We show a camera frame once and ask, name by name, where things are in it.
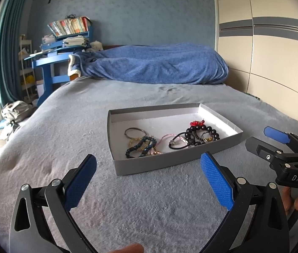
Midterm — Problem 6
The black hair tie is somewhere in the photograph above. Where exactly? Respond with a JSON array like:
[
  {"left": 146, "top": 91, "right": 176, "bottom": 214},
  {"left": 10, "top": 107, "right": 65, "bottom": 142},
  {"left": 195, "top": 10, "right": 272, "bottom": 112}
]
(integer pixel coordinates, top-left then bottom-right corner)
[{"left": 169, "top": 131, "right": 195, "bottom": 150}]

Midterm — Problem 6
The grey cardboard box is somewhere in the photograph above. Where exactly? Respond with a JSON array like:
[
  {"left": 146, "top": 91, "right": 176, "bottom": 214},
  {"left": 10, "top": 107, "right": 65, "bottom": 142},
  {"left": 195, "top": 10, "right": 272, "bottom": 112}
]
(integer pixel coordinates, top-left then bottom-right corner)
[{"left": 107, "top": 103, "right": 243, "bottom": 176}]

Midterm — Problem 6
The red and gold charm bracelet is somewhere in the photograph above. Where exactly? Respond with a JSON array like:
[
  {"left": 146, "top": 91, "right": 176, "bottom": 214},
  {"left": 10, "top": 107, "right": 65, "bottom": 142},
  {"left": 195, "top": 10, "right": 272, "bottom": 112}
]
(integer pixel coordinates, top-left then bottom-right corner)
[{"left": 190, "top": 119, "right": 214, "bottom": 142}]

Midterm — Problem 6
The blue bead bracelet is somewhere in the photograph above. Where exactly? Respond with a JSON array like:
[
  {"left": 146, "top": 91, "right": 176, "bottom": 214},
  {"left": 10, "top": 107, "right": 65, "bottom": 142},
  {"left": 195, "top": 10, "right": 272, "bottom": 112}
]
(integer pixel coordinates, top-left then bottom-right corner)
[{"left": 125, "top": 136, "right": 157, "bottom": 159}]

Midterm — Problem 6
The gold chain bracelet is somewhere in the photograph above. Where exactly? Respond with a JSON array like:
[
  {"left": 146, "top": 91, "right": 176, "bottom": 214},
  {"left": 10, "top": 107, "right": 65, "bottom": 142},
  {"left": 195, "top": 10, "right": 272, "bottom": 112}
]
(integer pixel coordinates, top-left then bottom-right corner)
[{"left": 128, "top": 136, "right": 155, "bottom": 151}]

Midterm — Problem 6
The grey backpack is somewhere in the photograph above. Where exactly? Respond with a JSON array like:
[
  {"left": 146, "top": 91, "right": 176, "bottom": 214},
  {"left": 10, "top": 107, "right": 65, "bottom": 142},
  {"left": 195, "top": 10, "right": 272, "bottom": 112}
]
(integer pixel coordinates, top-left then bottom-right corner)
[{"left": 1, "top": 101, "right": 35, "bottom": 124}]

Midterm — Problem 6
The blue desk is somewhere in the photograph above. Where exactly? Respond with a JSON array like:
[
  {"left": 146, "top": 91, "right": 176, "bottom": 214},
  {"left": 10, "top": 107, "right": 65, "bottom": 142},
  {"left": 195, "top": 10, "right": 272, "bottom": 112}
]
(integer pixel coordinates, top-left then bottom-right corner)
[{"left": 24, "top": 26, "right": 94, "bottom": 107}]

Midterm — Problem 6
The thin dark hoop bracelet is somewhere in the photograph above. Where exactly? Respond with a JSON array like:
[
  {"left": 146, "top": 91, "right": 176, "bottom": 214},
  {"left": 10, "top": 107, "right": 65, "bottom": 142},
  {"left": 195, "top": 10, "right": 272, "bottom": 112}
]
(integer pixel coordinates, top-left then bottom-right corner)
[{"left": 124, "top": 127, "right": 147, "bottom": 139}]

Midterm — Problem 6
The white plush toy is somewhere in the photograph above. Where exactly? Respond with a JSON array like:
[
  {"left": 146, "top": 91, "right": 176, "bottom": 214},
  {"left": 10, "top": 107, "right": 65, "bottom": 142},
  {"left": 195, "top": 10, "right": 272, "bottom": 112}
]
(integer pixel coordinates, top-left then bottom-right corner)
[{"left": 87, "top": 41, "right": 104, "bottom": 52}]

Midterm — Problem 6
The teal curtain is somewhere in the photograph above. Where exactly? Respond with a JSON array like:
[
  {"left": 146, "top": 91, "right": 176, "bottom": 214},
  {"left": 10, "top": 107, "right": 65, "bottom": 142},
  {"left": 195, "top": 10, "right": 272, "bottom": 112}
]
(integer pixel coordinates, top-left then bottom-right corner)
[{"left": 0, "top": 0, "right": 37, "bottom": 108}]

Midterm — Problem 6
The white shelf cart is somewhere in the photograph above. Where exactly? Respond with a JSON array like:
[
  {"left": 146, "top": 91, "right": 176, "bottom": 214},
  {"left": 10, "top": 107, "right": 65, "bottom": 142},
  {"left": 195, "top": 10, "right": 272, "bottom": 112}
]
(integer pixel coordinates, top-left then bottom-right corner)
[{"left": 19, "top": 34, "right": 44, "bottom": 103}]

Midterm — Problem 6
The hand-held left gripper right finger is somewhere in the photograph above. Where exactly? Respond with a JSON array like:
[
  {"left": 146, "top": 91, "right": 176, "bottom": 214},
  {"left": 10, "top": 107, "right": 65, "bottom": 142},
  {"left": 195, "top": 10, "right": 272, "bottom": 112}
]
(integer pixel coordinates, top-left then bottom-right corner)
[{"left": 199, "top": 152, "right": 290, "bottom": 253}]

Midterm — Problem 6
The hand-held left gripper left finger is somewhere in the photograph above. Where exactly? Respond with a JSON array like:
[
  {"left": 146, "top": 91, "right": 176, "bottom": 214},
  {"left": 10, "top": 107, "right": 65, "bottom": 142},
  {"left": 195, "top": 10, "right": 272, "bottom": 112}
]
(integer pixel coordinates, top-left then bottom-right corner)
[{"left": 9, "top": 153, "right": 98, "bottom": 253}]

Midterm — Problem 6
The stack of papers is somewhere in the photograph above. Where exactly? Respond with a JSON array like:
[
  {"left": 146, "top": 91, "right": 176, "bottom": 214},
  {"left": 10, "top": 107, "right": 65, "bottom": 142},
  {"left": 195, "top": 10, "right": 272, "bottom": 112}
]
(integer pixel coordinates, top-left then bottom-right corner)
[{"left": 41, "top": 34, "right": 90, "bottom": 50}]

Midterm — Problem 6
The row of books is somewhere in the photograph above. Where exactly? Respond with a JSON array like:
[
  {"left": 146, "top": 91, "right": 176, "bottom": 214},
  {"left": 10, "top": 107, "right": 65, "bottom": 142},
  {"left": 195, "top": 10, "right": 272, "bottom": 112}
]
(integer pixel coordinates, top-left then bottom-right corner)
[{"left": 47, "top": 16, "right": 91, "bottom": 38}]

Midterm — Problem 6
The grey blanket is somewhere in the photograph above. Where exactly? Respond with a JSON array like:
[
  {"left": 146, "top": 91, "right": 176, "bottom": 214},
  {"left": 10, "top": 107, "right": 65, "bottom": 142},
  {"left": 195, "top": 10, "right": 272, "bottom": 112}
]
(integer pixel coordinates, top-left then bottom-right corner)
[{"left": 0, "top": 78, "right": 298, "bottom": 253}]

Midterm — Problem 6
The beige wardrobe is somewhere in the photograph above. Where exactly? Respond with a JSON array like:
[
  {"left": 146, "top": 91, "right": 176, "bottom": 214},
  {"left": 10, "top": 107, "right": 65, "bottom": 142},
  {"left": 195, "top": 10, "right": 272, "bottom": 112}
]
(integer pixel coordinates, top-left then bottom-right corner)
[{"left": 212, "top": 0, "right": 298, "bottom": 124}]

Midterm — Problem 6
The pink cord tassel bracelet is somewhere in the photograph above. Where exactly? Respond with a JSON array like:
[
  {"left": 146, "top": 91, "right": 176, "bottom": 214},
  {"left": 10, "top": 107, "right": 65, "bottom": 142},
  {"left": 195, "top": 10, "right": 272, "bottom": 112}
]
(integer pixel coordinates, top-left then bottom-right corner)
[{"left": 150, "top": 133, "right": 189, "bottom": 155}]

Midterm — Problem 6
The large dark bead bracelet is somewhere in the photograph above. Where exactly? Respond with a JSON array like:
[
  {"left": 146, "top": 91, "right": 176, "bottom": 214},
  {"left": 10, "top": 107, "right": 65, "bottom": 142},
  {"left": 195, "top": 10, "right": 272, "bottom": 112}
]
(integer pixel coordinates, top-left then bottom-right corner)
[{"left": 186, "top": 125, "right": 220, "bottom": 141}]

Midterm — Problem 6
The person's left hand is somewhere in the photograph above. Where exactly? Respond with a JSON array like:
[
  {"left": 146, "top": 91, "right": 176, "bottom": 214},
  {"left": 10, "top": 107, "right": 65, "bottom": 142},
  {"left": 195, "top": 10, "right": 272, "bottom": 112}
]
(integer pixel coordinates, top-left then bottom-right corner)
[{"left": 111, "top": 244, "right": 145, "bottom": 253}]

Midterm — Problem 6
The blue duvet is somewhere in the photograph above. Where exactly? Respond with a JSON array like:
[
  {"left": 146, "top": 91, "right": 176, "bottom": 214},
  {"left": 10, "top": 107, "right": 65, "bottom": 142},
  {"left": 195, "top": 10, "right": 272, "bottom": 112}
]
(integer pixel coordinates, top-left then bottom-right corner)
[{"left": 68, "top": 43, "right": 229, "bottom": 85}]

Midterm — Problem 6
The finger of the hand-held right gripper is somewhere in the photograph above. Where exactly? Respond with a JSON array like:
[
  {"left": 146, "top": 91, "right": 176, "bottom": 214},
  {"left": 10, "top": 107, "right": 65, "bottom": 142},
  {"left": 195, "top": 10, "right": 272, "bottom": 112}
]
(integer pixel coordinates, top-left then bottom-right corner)
[
  {"left": 245, "top": 136, "right": 298, "bottom": 174},
  {"left": 264, "top": 126, "right": 298, "bottom": 154}
]

